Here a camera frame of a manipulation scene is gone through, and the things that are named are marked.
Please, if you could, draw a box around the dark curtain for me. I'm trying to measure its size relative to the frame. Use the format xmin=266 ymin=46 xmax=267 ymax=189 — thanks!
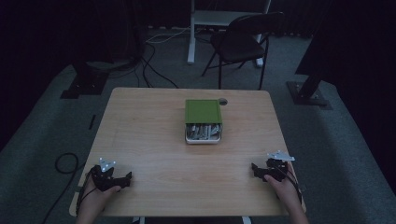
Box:
xmin=294 ymin=0 xmax=396 ymax=195

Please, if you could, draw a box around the person's right hand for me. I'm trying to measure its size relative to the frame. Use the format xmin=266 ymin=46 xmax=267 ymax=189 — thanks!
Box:
xmin=263 ymin=164 xmax=302 ymax=208

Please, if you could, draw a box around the pile of silver packets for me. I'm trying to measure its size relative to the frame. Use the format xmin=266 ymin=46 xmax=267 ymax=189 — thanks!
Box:
xmin=186 ymin=123 xmax=221 ymax=141

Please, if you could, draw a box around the black floor cables bundle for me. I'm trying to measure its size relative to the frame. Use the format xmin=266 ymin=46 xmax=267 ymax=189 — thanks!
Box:
xmin=108 ymin=40 xmax=179 ymax=90

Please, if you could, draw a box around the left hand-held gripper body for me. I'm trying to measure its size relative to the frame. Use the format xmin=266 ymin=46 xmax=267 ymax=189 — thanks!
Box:
xmin=90 ymin=158 xmax=123 ymax=192

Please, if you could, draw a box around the white desk frame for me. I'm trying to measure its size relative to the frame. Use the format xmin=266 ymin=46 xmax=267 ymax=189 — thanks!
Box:
xmin=187 ymin=0 xmax=272 ymax=68

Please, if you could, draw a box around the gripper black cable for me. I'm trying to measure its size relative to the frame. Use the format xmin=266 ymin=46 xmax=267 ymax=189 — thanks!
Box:
xmin=279 ymin=166 xmax=303 ymax=204
xmin=76 ymin=169 xmax=95 ymax=217

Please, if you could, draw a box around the person's left hand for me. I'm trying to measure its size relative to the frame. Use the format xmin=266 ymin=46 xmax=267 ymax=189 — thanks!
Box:
xmin=81 ymin=181 xmax=121 ymax=215

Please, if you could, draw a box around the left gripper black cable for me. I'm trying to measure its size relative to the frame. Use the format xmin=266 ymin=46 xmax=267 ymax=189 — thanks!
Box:
xmin=76 ymin=169 xmax=95 ymax=217

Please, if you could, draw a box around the black stand with base plate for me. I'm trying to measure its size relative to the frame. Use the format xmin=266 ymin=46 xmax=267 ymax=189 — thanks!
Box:
xmin=287 ymin=73 xmax=332 ymax=110
xmin=60 ymin=60 xmax=110 ymax=100

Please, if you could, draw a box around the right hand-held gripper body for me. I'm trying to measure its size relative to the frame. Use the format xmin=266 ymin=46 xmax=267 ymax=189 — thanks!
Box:
xmin=264 ymin=150 xmax=296 ymax=183

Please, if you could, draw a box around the black looped floor cable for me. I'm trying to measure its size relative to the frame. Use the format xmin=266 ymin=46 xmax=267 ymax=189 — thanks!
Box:
xmin=41 ymin=152 xmax=87 ymax=224

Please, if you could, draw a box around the white floor cable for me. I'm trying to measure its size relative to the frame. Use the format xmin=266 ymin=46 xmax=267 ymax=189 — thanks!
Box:
xmin=145 ymin=27 xmax=191 ymax=44

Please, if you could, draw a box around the green box case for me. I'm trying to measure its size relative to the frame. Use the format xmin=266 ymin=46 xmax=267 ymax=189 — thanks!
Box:
xmin=184 ymin=99 xmax=223 ymax=125

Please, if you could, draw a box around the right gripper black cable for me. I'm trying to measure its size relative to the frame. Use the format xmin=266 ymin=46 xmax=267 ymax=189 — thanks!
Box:
xmin=279 ymin=166 xmax=303 ymax=204

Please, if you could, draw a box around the black folding chair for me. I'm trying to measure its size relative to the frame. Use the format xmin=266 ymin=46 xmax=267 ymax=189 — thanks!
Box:
xmin=201 ymin=11 xmax=285 ymax=91

